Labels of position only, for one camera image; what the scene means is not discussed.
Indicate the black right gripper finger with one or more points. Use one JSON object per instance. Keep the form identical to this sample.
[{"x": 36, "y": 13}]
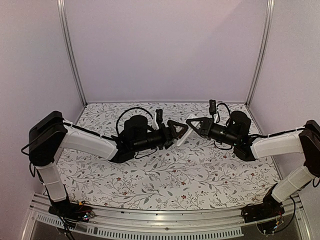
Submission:
[
  {"x": 202, "y": 131},
  {"x": 199, "y": 122}
]

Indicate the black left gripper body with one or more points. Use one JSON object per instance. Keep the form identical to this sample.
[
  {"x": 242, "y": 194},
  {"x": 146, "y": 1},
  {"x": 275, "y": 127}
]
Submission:
[{"x": 160, "y": 141}]

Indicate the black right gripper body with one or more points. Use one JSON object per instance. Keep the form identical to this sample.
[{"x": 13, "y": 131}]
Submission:
[{"x": 204, "y": 127}]

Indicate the white remote control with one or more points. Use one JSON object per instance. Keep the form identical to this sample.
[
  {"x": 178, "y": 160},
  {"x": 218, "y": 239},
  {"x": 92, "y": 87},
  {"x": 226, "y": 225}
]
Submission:
[{"x": 183, "y": 138}]

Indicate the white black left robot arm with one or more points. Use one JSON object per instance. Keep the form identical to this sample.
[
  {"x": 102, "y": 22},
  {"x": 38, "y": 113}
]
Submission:
[{"x": 54, "y": 133}]

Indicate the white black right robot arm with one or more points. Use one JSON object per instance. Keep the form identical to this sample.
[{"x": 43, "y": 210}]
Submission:
[{"x": 250, "y": 147}]

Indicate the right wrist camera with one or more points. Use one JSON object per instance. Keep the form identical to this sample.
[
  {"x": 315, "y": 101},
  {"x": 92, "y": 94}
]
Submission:
[{"x": 213, "y": 111}]

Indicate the right metal frame post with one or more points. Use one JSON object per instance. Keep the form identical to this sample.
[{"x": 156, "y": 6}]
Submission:
[{"x": 262, "y": 51}]

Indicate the metal frame post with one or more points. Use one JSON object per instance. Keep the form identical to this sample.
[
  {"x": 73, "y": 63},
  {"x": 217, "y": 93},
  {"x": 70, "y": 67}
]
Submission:
[
  {"x": 61, "y": 6},
  {"x": 262, "y": 51}
]

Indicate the aluminium front rail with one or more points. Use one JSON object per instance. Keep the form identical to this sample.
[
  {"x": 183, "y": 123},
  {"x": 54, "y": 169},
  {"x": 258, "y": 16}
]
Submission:
[{"x": 111, "y": 223}]

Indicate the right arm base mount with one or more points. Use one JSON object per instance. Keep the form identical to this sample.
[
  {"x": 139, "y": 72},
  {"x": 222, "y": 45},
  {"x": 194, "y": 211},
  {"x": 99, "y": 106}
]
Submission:
[{"x": 269, "y": 208}]

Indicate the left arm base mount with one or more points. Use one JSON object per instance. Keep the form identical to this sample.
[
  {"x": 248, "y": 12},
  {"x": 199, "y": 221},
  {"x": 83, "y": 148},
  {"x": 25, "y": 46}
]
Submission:
[{"x": 68, "y": 211}]

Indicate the left metal frame post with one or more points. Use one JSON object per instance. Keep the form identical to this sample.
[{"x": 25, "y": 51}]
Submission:
[{"x": 61, "y": 6}]

